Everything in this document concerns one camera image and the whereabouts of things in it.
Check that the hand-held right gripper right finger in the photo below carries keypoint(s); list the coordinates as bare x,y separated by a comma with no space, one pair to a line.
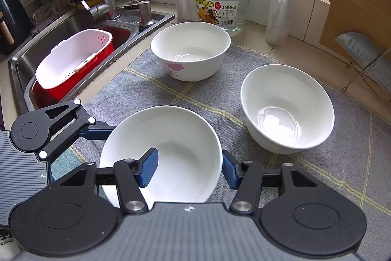
230,169

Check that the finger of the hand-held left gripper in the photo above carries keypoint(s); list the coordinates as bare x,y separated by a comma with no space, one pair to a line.
97,132

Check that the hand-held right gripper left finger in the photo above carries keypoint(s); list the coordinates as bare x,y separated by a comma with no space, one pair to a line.
148,166

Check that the small white floral bowl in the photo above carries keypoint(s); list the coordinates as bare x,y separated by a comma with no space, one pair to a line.
183,138
192,44

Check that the large white floral bowl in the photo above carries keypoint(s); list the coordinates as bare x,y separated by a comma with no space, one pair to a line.
284,108

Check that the red basin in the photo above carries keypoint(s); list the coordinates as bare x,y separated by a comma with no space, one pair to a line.
73,83

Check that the white colander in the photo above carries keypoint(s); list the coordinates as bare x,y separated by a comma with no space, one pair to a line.
70,56

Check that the stainless steel sink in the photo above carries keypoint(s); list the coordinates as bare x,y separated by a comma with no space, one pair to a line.
30,65

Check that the grey plaid mat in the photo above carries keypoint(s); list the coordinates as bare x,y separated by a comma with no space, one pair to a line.
351,141

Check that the metal soap dispenser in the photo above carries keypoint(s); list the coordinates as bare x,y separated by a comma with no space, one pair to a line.
146,13

